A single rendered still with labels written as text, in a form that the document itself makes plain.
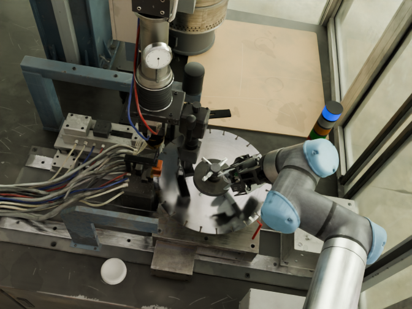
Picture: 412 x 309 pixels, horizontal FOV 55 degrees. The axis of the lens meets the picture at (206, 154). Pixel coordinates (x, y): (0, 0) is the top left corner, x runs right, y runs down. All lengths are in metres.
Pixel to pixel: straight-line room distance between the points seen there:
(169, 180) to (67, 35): 0.66
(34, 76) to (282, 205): 0.82
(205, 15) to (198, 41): 0.16
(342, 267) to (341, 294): 0.05
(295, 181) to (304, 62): 1.07
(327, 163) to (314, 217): 0.11
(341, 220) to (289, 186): 0.11
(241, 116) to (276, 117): 0.13
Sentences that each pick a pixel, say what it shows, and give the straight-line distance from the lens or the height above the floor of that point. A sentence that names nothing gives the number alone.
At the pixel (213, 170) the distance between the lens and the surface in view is 1.04.
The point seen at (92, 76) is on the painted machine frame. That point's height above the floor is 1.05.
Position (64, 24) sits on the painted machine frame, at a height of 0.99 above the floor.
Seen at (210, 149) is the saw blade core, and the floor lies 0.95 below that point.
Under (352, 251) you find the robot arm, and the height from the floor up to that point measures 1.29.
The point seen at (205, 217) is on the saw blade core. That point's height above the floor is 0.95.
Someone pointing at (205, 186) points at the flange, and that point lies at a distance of 1.06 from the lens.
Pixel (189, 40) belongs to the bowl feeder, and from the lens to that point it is 1.60.
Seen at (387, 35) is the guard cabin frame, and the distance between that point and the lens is 1.33.
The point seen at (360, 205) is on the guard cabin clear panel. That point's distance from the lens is 1.29.
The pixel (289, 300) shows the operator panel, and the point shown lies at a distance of 1.07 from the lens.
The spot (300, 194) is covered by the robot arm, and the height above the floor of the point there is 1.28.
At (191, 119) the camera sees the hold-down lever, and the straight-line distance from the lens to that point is 0.78.
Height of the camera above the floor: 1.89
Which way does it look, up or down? 57 degrees down
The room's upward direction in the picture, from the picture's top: 12 degrees clockwise
